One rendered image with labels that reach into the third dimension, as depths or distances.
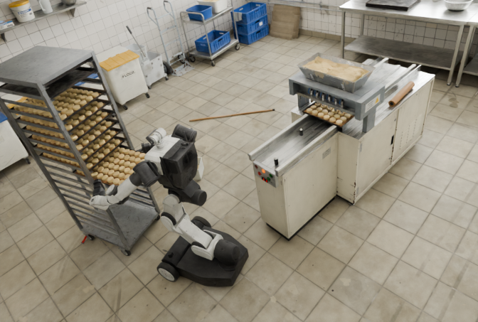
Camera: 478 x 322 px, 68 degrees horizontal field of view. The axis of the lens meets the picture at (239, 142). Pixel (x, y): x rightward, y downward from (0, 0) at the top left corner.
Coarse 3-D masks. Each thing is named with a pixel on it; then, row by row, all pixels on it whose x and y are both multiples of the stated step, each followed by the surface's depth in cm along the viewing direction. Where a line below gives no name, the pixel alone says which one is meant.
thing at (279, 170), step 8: (408, 72) 347; (392, 80) 335; (336, 128) 294; (320, 136) 284; (328, 136) 289; (312, 144) 277; (304, 152) 274; (288, 160) 267; (296, 160) 270; (280, 168) 261; (288, 168) 267
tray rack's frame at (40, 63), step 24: (48, 48) 267; (72, 48) 259; (0, 72) 242; (24, 72) 236; (48, 72) 229; (72, 168) 326; (72, 216) 334; (120, 216) 351; (144, 216) 346; (120, 240) 327
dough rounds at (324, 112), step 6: (312, 108) 314; (318, 108) 312; (324, 108) 313; (312, 114) 309; (318, 114) 304; (324, 114) 306; (330, 114) 302; (336, 114) 300; (342, 114) 300; (348, 114) 298; (330, 120) 296; (336, 120) 294; (342, 120) 294; (348, 120) 295
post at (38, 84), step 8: (40, 88) 220; (48, 96) 226; (48, 104) 227; (56, 112) 233; (56, 120) 234; (64, 128) 240; (64, 136) 243; (72, 144) 247; (80, 160) 256; (88, 176) 265; (112, 216) 294; (112, 224) 298; (120, 232) 306; (128, 248) 318
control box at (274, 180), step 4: (256, 164) 278; (260, 164) 277; (256, 168) 282; (260, 168) 276; (264, 168) 273; (268, 168) 272; (256, 172) 285; (260, 172) 279; (268, 172) 270; (272, 172) 268; (260, 176) 283; (264, 176) 278; (268, 176) 273; (272, 176) 268; (276, 176) 267; (264, 180) 281; (272, 180) 271; (276, 180) 269; (272, 184) 274; (276, 184) 272
